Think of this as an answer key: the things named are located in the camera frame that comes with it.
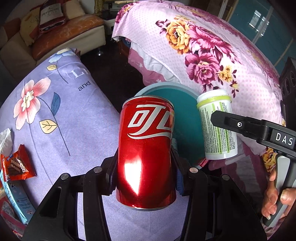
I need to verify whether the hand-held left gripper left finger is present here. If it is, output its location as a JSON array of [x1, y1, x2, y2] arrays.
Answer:
[[22, 156, 118, 241]]

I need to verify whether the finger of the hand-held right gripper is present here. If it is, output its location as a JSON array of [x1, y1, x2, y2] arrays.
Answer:
[[210, 110, 269, 140]]

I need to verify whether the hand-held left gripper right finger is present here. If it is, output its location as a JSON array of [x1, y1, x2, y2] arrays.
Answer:
[[172, 151, 267, 241]]

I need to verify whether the white bottle with green label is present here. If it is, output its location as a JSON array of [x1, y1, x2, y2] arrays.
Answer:
[[196, 90, 238, 160]]

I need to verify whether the red soda can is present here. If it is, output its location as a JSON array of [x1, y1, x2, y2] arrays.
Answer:
[[116, 95, 177, 210]]

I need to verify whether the teal round bin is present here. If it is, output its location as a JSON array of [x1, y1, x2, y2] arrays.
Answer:
[[134, 82, 210, 168]]

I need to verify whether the light blue drink carton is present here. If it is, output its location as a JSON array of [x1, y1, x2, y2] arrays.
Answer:
[[0, 170, 36, 224]]

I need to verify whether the person's right hand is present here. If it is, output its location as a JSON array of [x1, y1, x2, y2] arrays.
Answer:
[[261, 167, 296, 220]]

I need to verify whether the purple floral cloth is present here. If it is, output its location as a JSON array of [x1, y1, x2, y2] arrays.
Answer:
[[0, 47, 192, 241]]

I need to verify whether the orange chocolate snack packet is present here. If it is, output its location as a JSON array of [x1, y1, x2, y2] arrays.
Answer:
[[1, 144, 37, 181]]

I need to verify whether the pink floral blanket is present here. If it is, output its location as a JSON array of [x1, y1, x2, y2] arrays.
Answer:
[[112, 0, 288, 176]]

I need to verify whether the pink white quilt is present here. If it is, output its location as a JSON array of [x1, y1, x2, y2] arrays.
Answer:
[[128, 42, 184, 87]]

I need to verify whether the orange leather seat cushion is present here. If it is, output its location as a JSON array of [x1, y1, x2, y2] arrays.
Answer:
[[32, 16, 106, 60]]

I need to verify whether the white side table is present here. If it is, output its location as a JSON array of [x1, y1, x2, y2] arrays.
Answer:
[[102, 9, 121, 36]]

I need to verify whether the beige sofa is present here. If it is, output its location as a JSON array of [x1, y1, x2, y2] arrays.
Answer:
[[0, 0, 107, 78]]

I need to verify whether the yellow cushion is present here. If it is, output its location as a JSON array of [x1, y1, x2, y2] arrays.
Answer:
[[19, 10, 42, 46]]

